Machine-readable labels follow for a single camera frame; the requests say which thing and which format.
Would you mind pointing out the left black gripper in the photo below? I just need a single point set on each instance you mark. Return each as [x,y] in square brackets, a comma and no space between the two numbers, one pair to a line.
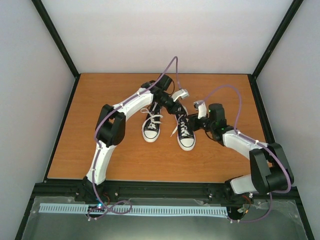
[173,110]

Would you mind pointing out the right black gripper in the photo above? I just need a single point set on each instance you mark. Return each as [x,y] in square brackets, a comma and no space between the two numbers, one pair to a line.
[193,124]

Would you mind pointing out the white shoelace of sneaker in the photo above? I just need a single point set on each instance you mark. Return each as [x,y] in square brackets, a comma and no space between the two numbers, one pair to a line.
[153,118]
[182,127]

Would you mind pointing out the black sneaker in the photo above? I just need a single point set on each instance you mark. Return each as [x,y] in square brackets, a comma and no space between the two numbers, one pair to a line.
[187,144]
[150,136]

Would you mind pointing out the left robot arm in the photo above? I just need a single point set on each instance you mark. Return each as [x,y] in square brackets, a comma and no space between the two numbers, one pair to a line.
[111,125]

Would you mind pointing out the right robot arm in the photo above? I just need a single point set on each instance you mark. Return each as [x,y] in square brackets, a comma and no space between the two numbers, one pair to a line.
[269,167]

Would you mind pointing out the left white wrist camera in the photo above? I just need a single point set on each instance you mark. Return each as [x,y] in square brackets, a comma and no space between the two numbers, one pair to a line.
[181,93]

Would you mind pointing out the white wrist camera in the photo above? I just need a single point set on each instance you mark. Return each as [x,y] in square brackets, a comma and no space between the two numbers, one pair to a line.
[201,108]
[181,93]

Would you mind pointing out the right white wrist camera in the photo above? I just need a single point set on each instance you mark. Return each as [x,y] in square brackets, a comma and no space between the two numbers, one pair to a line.
[201,108]

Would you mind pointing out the white slotted cable duct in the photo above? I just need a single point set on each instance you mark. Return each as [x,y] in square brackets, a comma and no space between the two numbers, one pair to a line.
[136,210]

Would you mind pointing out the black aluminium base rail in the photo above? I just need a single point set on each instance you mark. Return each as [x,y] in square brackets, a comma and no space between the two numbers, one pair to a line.
[83,191]

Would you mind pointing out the right black frame post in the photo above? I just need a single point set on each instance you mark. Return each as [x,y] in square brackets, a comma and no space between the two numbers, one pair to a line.
[281,29]

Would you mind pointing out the black frame post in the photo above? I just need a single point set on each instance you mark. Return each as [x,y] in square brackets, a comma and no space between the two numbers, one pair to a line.
[281,29]
[50,26]

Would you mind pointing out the left black frame post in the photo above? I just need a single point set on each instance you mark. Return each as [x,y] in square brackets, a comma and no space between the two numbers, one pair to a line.
[50,26]

